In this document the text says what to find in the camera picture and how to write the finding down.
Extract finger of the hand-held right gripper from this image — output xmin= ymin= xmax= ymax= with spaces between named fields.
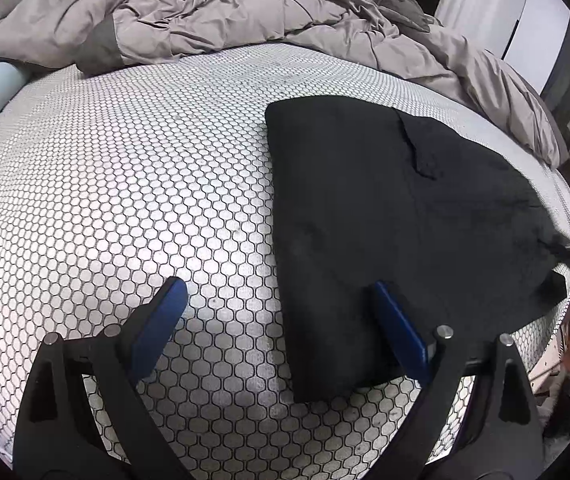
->
xmin=540 ymin=235 xmax=570 ymax=267

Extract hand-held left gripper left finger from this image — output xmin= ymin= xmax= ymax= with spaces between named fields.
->
xmin=12 ymin=277 xmax=189 ymax=480

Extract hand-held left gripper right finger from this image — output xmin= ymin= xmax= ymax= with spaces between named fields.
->
xmin=372 ymin=281 xmax=546 ymax=480

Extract black pants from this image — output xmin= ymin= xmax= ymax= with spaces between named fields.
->
xmin=265 ymin=95 xmax=568 ymax=403

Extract honeycomb patterned mattress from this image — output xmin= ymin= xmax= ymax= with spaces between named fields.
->
xmin=0 ymin=50 xmax=570 ymax=466

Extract white wardrobe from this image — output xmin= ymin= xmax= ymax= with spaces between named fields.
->
xmin=435 ymin=0 xmax=570 ymax=96

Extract grey duvet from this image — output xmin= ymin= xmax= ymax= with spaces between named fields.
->
xmin=0 ymin=0 xmax=561 ymax=168

